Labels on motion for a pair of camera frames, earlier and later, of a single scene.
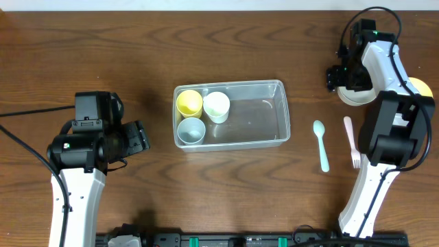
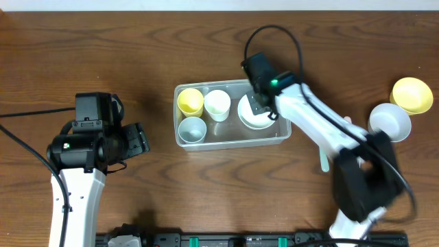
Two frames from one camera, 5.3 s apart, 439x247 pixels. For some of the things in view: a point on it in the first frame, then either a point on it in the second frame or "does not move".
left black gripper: [138, 136] does not move
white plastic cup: [216, 106] does not move
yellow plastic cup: [189, 103] does not move
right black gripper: [333, 78] to [260, 103]
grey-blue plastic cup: [191, 131] does not move
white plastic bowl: [359, 97] to [256, 122]
